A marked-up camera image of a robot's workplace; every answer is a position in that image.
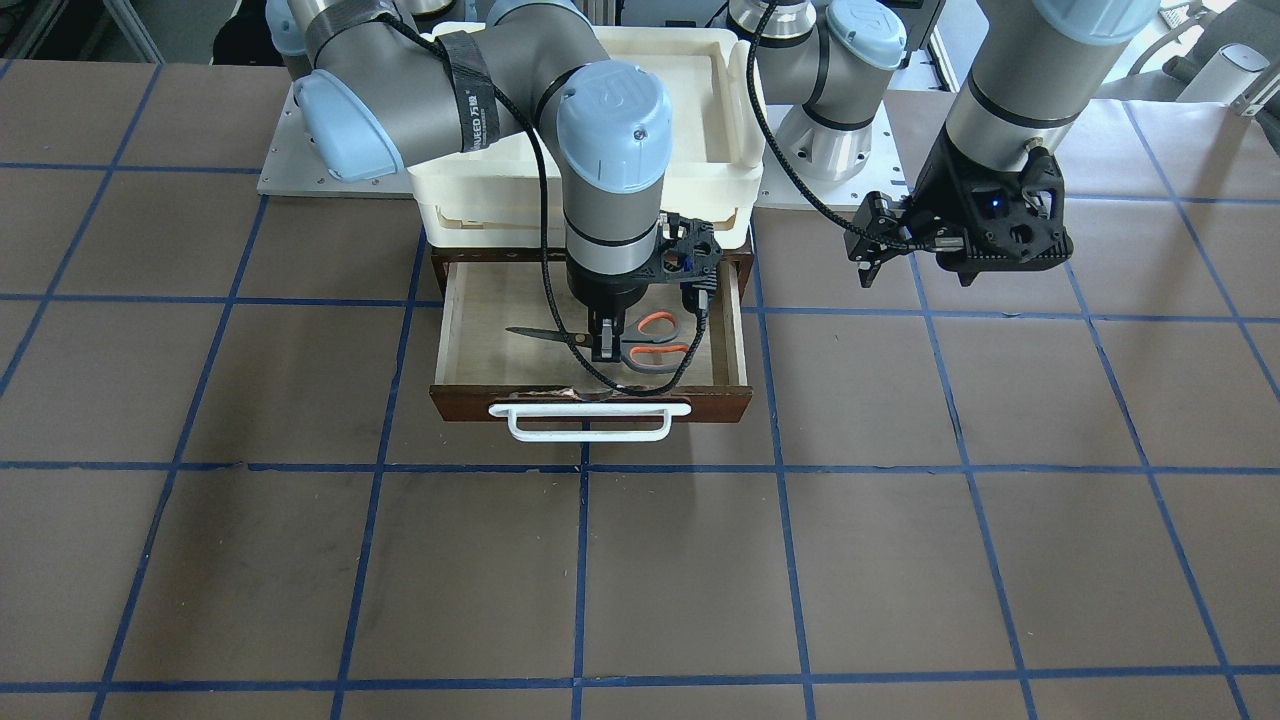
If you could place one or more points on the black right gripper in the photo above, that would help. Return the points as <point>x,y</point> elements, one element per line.
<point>606,288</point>

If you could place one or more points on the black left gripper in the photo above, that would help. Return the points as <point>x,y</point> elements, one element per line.
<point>941,198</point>

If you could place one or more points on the orange grey scissors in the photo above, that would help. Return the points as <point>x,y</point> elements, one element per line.
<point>649,345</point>

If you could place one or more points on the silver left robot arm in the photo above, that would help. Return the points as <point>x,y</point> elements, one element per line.
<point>1035,71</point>

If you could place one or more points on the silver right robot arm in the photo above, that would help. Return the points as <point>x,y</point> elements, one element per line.
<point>378,98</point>

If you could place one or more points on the open wooden drawer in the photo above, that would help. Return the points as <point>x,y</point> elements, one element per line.
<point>481,362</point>

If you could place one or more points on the dark brown wooden cabinet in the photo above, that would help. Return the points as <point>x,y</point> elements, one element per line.
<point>735,258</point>

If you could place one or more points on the white foam tray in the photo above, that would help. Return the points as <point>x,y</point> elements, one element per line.
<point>490,198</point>

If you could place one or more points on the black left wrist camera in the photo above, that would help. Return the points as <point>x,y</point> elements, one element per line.
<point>1015,220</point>

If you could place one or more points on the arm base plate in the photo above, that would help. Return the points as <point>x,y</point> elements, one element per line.
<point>882,171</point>
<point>293,168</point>

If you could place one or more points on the white drawer handle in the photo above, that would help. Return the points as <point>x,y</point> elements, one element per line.
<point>596,413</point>

